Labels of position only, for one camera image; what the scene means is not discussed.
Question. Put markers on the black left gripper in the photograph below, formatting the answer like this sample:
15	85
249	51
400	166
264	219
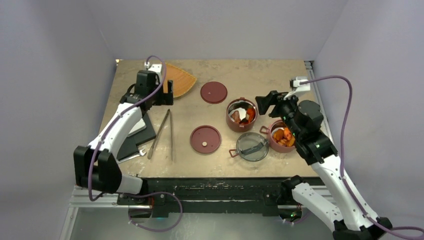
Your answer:
165	99

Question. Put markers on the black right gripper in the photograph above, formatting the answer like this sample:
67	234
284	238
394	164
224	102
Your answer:
274	98

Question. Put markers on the red white shrimp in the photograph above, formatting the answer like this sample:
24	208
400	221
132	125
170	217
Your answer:
250	115

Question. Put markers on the white round rice cracker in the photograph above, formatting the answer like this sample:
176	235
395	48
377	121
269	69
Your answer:
242	112

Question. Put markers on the dark red steel lunch pot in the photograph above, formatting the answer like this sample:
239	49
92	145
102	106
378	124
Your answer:
242	126

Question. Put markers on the orange fried chicken wing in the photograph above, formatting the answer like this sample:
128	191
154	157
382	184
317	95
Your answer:
283	137

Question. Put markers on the glass lid with red clasp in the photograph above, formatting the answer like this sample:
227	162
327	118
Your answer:
251	147

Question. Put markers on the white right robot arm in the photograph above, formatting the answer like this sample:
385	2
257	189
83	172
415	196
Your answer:
348	219

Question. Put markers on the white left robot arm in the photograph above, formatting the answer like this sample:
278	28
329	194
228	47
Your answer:
96	165

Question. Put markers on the white small device box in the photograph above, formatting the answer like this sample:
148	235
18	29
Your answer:
138	127

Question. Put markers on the woven bamboo basket tray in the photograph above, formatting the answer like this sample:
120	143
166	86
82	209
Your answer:
182	80

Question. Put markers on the dark red round lid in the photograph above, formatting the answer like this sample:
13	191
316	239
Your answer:
213	92

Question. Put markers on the steel wrench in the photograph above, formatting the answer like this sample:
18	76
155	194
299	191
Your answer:
140	153

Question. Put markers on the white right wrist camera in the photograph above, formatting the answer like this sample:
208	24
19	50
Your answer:
299	85

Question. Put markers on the black network switch box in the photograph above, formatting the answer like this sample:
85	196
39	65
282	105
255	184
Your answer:
130	145

